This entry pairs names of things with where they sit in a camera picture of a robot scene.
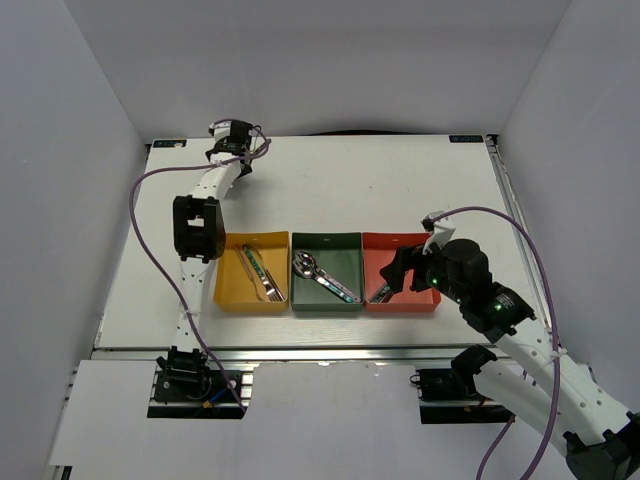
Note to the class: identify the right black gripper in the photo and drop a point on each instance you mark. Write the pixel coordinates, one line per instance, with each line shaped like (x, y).
(405, 259)

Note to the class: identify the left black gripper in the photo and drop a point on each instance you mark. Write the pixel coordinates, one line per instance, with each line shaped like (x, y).
(244, 172)

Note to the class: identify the pink handled spoon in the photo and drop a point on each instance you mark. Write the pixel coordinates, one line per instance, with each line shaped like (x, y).
(307, 271)

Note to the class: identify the teal handled spoon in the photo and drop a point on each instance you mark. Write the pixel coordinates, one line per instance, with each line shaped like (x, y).
(303, 256)

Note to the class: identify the pink handled fork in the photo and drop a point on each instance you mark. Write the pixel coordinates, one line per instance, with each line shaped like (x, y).
(252, 280)

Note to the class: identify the dark handled fork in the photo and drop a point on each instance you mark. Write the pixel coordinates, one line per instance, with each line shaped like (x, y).
(277, 295)

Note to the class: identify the teal handled fork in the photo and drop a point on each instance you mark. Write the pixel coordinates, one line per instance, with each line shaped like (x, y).
(265, 280)

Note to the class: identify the dark handled spoon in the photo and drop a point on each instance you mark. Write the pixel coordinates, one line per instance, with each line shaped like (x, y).
(261, 145)

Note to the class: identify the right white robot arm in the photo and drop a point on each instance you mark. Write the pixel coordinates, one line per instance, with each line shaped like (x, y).
(598, 435)

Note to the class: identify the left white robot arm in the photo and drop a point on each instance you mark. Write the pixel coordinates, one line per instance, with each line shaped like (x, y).
(199, 240)

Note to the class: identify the red plastic bin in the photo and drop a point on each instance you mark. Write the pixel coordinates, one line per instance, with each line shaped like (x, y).
(378, 251)

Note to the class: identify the green plastic bin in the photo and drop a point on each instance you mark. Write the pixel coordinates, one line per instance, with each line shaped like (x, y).
(340, 256)

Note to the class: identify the yellow plastic bin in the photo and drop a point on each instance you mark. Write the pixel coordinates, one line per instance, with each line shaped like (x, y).
(233, 292)

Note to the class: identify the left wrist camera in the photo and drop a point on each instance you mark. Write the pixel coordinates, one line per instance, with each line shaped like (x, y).
(221, 132)

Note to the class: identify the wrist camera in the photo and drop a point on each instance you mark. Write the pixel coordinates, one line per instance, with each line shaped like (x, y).
(221, 132)
(440, 230)

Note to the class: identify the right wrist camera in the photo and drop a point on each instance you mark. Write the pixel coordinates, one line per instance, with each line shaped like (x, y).
(440, 230)

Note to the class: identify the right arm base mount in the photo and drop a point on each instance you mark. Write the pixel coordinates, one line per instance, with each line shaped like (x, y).
(449, 396)

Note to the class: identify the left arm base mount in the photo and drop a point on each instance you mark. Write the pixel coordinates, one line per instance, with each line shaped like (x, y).
(200, 390)

